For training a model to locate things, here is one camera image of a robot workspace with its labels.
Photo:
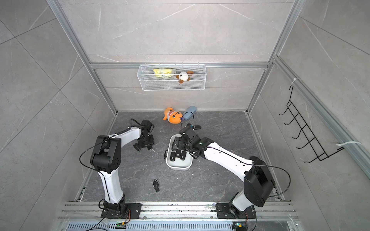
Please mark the brown white plush dog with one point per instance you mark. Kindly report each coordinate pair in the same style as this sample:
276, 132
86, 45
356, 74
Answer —
184, 76

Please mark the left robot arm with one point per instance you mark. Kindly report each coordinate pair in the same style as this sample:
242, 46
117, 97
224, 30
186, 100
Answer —
105, 160

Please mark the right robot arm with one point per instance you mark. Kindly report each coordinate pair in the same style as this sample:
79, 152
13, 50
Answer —
258, 182

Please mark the white wire wall basket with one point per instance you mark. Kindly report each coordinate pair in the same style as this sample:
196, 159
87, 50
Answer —
149, 82

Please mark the black key with buttons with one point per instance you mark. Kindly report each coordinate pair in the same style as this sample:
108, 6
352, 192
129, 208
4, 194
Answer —
165, 154

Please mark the yellow item in basket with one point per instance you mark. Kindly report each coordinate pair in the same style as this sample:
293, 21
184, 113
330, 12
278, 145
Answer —
164, 72

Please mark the white storage box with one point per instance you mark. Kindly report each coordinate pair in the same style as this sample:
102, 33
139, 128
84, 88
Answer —
176, 143

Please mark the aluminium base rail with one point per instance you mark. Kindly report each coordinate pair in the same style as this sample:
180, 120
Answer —
179, 216

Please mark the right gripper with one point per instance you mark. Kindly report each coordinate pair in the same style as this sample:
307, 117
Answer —
181, 143

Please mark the black VW key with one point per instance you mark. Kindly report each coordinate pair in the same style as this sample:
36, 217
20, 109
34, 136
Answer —
178, 154

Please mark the black wall hook rack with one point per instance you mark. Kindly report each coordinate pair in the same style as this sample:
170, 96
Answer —
306, 132

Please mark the black silver key front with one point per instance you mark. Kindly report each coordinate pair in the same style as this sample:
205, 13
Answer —
156, 185

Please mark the orange plush toy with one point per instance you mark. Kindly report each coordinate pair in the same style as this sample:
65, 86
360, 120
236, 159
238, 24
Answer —
172, 116

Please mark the blue grey pouch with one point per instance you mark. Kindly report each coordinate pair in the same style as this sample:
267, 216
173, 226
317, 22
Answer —
189, 113

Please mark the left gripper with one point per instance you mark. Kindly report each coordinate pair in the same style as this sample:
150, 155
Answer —
152, 142

